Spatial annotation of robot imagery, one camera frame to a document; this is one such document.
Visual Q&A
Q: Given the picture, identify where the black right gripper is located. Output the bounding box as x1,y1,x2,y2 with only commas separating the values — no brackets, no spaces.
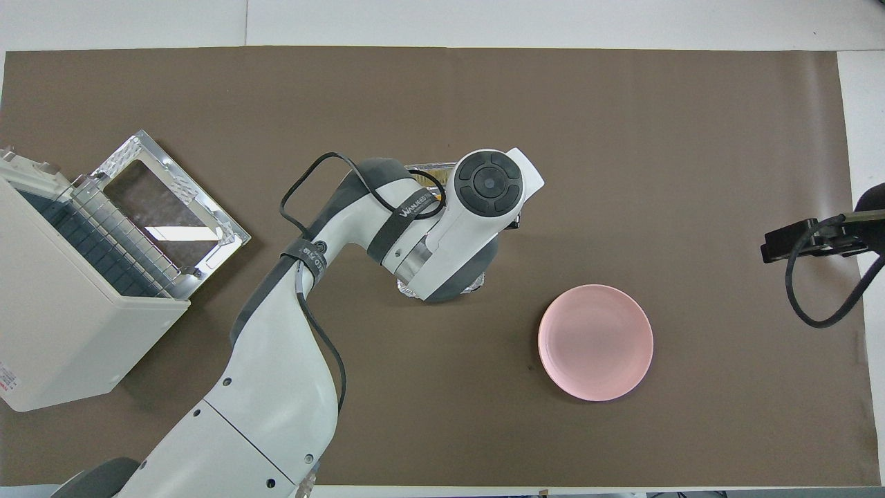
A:
761,210,885,264

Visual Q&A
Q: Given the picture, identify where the aluminium foil baking tray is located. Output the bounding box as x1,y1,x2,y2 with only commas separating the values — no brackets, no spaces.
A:
395,162,486,299

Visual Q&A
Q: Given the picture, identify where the cream white toaster oven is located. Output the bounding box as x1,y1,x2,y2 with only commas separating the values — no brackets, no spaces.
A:
0,147,192,414

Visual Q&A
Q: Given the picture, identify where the brown table mat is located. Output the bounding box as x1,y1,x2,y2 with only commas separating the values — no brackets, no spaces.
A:
0,46,882,488

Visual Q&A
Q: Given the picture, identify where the pink round plate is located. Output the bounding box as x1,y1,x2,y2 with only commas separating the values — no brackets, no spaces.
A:
538,284,654,403

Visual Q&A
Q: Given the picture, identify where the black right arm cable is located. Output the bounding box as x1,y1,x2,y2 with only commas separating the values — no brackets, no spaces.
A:
785,214,885,329

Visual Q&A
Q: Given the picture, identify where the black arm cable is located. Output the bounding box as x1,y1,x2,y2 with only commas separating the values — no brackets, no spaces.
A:
785,214,885,329
279,151,448,416

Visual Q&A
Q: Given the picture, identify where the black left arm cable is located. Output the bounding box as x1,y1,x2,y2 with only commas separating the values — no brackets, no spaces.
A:
279,151,448,416

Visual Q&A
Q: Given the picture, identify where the glass oven door silver frame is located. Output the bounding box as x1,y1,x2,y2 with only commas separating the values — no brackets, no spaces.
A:
91,129,252,288

